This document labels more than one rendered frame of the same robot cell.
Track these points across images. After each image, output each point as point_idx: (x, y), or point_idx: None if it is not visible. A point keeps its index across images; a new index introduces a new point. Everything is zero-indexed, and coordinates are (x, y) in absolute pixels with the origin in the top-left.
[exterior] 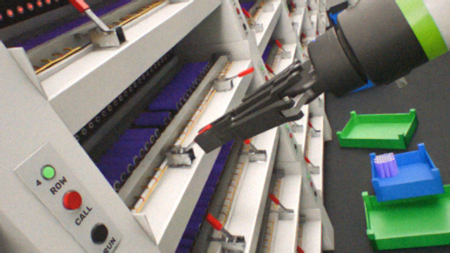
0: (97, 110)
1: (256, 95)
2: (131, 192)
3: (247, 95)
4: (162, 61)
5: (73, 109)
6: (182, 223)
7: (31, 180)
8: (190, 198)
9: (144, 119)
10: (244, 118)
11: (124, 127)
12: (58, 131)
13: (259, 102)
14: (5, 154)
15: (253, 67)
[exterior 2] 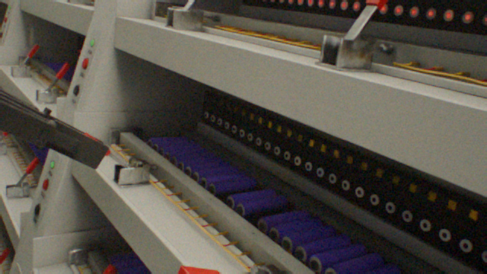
0: (128, 49)
1: (21, 106)
2: (129, 143)
3: (47, 122)
4: (463, 249)
5: (120, 33)
6: (84, 180)
7: (90, 38)
8: (93, 184)
9: (258, 190)
10: (19, 99)
11: (259, 179)
12: (106, 33)
13: (5, 94)
14: (97, 21)
15: None
